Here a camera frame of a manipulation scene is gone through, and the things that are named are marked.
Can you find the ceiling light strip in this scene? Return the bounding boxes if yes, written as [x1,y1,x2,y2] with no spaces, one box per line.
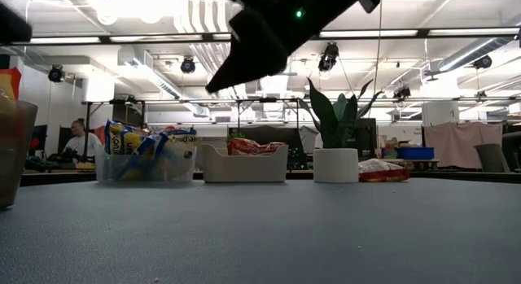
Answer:
[318,28,420,38]
[427,27,521,37]
[108,33,204,43]
[28,36,102,45]

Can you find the red beef ramen pack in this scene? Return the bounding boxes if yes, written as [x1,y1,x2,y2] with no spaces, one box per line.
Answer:
[226,137,265,157]
[258,141,287,157]
[357,158,410,183]

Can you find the blue storage bin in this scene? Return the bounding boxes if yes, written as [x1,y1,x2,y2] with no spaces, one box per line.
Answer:
[396,146,436,161]

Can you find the snake plant in white pot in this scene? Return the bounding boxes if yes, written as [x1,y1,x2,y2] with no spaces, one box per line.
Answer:
[298,76,384,184]

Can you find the grey chair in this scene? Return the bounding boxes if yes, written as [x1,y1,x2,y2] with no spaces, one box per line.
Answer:
[473,142,510,173]

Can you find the dark grey plastic bin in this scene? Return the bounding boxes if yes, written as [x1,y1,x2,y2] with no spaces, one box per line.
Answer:
[0,97,39,208]

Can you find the black ceiling spotlight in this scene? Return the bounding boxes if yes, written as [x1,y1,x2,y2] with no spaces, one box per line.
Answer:
[317,41,340,72]
[179,55,197,75]
[392,85,412,102]
[47,63,66,84]
[471,55,493,71]

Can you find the silver air duct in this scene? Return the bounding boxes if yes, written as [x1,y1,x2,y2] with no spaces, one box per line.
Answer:
[438,36,514,72]

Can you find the orange chicken ramen pack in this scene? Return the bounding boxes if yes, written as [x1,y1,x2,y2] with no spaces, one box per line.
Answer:
[0,67,23,114]

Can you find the black table frame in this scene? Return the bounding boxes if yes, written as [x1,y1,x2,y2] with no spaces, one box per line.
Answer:
[19,169,521,187]

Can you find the dark chair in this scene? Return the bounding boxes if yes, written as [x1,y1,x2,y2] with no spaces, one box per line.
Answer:
[500,130,521,173]

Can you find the pink cloth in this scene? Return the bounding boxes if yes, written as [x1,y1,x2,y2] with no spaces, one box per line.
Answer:
[422,121,505,170]

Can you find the person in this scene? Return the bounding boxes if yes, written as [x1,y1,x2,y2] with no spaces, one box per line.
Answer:
[60,118,103,165]

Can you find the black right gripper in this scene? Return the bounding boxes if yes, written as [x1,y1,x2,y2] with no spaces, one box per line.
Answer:
[205,0,382,94]

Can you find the clear plastic bin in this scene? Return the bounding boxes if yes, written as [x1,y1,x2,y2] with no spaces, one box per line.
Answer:
[94,140,198,185]

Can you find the white plastic bin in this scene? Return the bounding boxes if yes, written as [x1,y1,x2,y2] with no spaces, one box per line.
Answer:
[201,142,290,184]

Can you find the black monitor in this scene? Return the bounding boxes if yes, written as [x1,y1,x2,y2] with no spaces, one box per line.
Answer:
[226,125,301,171]

